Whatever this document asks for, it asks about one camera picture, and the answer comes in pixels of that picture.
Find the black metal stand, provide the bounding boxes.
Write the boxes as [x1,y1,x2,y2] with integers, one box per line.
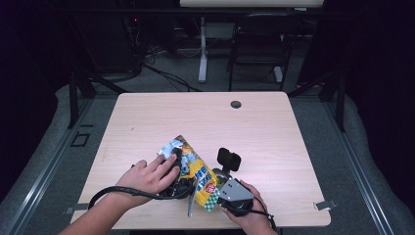
[67,65,128,130]
[287,65,346,133]

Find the clear jar with black lid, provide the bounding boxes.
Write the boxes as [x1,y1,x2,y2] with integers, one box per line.
[211,147,243,190]

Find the grey tape strip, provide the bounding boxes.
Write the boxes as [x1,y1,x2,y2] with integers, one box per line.
[313,199,339,212]
[64,203,90,215]

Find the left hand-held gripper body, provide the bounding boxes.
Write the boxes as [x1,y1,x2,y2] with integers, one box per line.
[159,175,199,218]

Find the black computer tower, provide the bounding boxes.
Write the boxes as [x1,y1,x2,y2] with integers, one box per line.
[74,13,143,74]

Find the right hand-held gripper black cable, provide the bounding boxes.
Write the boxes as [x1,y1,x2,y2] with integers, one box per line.
[248,195,278,231]

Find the white desk top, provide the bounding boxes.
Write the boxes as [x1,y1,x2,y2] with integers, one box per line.
[179,0,325,8]

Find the white desk leg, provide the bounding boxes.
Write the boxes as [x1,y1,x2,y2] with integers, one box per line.
[198,16,208,84]

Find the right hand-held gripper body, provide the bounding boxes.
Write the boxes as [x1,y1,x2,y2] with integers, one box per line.
[216,177,254,217]

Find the person's right hand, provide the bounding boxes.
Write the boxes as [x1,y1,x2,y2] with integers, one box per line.
[221,179,269,229]

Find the person's left hand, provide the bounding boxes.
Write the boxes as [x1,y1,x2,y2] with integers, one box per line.
[115,154,181,208]

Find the left hand-held gripper black cable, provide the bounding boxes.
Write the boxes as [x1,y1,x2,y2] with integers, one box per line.
[87,185,194,211]

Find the black folding chair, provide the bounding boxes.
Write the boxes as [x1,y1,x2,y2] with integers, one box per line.
[227,13,302,92]

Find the black floor cable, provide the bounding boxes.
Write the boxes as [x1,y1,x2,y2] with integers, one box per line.
[143,63,202,93]

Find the hand-held gripper black cable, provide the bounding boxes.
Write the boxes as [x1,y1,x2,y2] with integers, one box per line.
[248,195,278,231]
[87,185,194,211]

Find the yellow spout pouch green cap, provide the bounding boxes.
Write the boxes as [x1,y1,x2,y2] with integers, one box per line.
[157,134,221,212]

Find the aluminium floor rail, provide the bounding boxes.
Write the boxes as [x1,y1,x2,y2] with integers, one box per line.
[6,97,96,235]
[321,97,395,235]

